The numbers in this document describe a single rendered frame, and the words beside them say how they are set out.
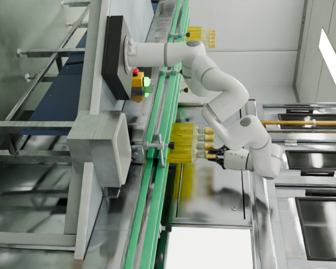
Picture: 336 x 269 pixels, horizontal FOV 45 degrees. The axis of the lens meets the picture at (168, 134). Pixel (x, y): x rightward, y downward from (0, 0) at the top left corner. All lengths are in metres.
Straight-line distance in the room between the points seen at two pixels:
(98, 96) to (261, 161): 0.64
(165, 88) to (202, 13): 5.77
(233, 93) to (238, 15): 6.36
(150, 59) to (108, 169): 0.47
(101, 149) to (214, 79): 0.45
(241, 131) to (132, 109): 0.59
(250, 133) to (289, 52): 6.75
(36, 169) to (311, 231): 1.29
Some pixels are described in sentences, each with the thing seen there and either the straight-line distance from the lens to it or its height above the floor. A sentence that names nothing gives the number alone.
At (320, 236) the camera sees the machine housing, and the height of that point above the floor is 1.58.
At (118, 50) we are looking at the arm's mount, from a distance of 1.54.
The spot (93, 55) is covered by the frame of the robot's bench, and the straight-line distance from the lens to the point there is 1.63.
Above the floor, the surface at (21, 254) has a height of 0.42.
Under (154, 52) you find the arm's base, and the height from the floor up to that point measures 0.93.
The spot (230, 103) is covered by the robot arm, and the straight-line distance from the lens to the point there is 1.38.
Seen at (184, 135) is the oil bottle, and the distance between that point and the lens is 1.83.
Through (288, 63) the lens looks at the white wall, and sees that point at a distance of 8.22.
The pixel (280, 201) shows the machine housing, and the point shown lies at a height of 1.45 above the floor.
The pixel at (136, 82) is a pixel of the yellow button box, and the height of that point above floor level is 0.80.
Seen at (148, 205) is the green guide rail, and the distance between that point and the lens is 1.51.
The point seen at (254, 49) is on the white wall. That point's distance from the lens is 8.01.
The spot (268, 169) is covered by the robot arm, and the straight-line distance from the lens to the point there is 1.56.
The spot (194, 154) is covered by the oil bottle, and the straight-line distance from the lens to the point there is 1.73.
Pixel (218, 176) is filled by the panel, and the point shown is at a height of 1.19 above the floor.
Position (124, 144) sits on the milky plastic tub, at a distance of 1.55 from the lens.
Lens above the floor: 1.17
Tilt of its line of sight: 7 degrees down
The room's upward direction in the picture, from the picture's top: 91 degrees clockwise
